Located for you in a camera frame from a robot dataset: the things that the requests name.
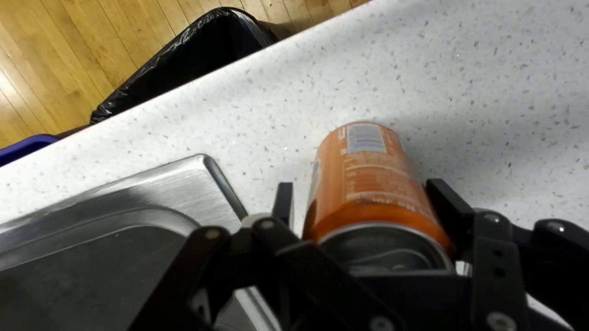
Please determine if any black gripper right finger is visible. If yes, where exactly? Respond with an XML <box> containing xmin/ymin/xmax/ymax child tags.
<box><xmin>425</xmin><ymin>176</ymin><xmax>589</xmax><ymax>331</ymax></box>

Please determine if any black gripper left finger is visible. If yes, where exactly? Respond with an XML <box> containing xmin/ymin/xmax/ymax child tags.
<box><xmin>131</xmin><ymin>181</ymin><xmax>401</xmax><ymax>331</ymax></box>

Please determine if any orange soda can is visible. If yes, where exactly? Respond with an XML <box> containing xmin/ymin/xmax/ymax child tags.
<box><xmin>302</xmin><ymin>119</ymin><xmax>457</xmax><ymax>277</ymax></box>

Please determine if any stainless steel sink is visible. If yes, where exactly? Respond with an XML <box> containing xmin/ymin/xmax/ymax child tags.
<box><xmin>0</xmin><ymin>152</ymin><xmax>282</xmax><ymax>331</ymax></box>

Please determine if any black trash bin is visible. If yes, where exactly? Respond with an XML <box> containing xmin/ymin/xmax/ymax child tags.
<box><xmin>88</xmin><ymin>5</ymin><xmax>282</xmax><ymax>124</ymax></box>

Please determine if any blue bin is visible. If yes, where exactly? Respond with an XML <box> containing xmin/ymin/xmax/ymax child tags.
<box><xmin>0</xmin><ymin>134</ymin><xmax>61</xmax><ymax>169</ymax></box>

